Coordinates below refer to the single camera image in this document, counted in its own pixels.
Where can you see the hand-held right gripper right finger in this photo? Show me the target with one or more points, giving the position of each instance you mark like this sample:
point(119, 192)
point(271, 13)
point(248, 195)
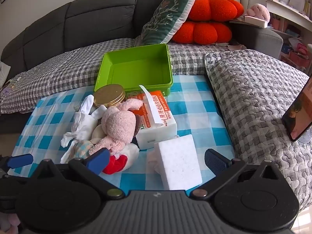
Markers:
point(215, 162)

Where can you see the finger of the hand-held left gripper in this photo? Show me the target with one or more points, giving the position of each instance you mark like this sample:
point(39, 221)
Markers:
point(19, 160)

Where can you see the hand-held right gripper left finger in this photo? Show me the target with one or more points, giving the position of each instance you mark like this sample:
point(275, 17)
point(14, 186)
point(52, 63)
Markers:
point(97, 160)

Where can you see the red white santa hat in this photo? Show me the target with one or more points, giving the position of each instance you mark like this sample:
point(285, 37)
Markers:
point(117, 162)

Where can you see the pale floral cloth doll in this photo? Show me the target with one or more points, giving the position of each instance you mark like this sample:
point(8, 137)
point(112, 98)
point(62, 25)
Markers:
point(80, 148)

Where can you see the pink bunny plush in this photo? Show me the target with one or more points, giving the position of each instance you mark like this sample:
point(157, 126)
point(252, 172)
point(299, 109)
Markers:
point(119, 124)

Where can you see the white plush bunny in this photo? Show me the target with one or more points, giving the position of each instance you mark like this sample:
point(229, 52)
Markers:
point(82, 119)

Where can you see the green plastic box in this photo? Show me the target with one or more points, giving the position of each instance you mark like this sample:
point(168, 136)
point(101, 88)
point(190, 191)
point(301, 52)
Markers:
point(136, 68)

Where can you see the person's left forearm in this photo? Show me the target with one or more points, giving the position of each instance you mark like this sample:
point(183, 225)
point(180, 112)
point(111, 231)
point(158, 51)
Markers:
point(11, 224)

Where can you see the light round powder puff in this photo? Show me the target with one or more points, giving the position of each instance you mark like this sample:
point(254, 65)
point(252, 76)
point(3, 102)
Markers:
point(97, 132)

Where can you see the white foam block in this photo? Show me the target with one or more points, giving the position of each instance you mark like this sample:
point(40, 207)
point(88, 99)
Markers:
point(178, 163)

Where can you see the dark brown round powder puff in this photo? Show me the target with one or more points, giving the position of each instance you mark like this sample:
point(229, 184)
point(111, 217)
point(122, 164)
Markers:
point(138, 124)

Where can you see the blue checkered cloth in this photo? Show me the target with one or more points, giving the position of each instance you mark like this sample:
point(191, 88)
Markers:
point(195, 102)

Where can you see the gold lid jar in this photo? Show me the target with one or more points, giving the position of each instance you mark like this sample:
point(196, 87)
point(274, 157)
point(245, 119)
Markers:
point(108, 95)

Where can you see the orange white tissue pack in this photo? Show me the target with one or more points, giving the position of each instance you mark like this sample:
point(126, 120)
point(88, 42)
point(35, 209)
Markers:
point(160, 117)

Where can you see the grey checked pillow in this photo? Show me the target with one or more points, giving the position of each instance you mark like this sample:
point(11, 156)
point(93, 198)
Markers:
point(256, 97)

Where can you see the orange carton box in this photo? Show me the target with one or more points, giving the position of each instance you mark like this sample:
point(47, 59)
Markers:
point(299, 114)

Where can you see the grey gingham sofa cover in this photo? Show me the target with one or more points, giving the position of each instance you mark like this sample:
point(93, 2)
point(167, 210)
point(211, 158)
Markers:
point(61, 68)

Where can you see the orange pumpkin cushion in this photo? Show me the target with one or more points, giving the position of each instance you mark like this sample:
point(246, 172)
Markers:
point(202, 33)
point(214, 8)

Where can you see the pink storage basket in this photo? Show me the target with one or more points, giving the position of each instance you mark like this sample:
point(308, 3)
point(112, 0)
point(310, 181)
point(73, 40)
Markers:
point(298, 56)

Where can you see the grey fabric sofa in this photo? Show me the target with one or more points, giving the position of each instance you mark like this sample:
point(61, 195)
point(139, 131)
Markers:
point(97, 17)

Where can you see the white long box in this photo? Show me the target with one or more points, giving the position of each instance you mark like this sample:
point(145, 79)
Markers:
point(254, 21)

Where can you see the green leaf pattern cushion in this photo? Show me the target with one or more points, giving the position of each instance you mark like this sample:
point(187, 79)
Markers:
point(168, 12)

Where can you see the pink plush toy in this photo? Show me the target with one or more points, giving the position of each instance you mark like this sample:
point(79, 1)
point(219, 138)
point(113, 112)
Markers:
point(259, 11)

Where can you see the white desk shelf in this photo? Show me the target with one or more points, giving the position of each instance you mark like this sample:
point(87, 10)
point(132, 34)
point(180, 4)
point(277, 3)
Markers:
point(287, 12)

